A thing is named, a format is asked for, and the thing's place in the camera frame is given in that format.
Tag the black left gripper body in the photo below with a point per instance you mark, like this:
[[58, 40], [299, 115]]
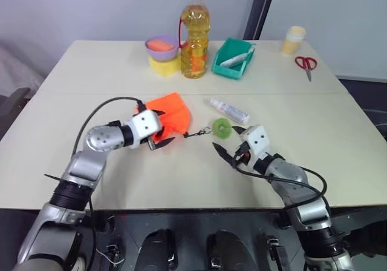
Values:
[[154, 135]]

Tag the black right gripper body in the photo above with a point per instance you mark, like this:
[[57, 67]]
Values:
[[242, 154]]

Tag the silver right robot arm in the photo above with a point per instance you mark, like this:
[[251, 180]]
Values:
[[305, 198]]

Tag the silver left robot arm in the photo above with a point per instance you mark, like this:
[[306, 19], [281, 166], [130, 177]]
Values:
[[96, 139]]

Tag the orange fabric pouch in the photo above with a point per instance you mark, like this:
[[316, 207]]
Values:
[[173, 113]]

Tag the white tube with label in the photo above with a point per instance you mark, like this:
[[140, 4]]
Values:
[[231, 111]]

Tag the yellow sponge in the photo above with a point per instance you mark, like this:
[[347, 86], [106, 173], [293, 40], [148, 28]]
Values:
[[164, 68]]

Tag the purple bowl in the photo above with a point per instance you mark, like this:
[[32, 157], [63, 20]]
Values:
[[161, 54]]

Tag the green plastic bin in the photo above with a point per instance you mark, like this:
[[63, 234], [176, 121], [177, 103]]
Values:
[[231, 71]]

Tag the orange soap bar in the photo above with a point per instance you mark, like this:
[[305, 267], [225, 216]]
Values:
[[160, 44]]

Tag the white marker pen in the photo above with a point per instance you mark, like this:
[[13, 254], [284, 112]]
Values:
[[236, 60]]

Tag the yellow cooking oil bottle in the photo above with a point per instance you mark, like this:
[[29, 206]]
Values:
[[195, 41]]

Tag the black zip tie tail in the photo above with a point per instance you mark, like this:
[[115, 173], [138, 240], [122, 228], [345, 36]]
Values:
[[53, 177]]

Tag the dark vertical pillar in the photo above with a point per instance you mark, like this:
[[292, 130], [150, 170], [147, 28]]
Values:
[[260, 8]]

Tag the black chair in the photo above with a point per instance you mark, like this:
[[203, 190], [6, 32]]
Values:
[[13, 104]]

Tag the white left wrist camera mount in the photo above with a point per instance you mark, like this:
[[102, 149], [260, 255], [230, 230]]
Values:
[[145, 124]]

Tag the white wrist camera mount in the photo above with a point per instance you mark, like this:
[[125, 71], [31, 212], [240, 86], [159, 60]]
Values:
[[145, 124], [255, 141]]

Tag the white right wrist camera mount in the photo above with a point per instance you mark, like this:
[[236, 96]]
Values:
[[255, 141]]

